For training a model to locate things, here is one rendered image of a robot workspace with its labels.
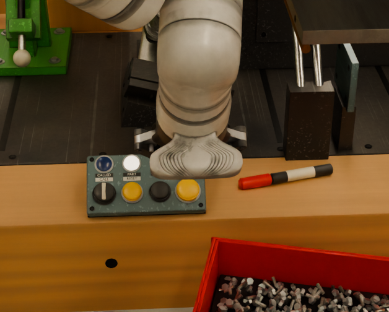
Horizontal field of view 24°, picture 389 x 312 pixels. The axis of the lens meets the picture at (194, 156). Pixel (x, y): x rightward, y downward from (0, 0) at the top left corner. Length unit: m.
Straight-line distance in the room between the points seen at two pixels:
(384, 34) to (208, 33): 0.41
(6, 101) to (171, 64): 0.71
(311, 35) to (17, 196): 0.43
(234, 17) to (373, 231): 0.51
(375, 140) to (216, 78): 0.60
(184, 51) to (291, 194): 0.50
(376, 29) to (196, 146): 0.31
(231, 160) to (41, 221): 0.35
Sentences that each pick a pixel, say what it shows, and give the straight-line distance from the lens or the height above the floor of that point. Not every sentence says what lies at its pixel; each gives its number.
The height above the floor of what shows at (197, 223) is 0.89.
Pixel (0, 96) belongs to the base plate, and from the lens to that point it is 1.43.
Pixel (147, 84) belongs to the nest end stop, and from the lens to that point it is 1.29.
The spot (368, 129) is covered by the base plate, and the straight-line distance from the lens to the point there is 1.34.
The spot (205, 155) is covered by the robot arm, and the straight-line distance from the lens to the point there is 0.88.
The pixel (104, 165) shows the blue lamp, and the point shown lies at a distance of 1.15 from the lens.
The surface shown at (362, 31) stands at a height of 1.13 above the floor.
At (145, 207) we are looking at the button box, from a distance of 1.13.
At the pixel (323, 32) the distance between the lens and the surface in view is 1.08.
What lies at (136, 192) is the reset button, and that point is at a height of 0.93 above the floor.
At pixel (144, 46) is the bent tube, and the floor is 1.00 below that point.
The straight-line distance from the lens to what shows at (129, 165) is 1.15.
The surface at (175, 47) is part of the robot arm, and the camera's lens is 0.73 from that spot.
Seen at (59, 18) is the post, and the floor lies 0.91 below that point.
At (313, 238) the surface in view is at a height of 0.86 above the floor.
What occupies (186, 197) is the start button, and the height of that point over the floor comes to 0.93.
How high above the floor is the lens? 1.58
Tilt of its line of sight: 33 degrees down
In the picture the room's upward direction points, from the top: straight up
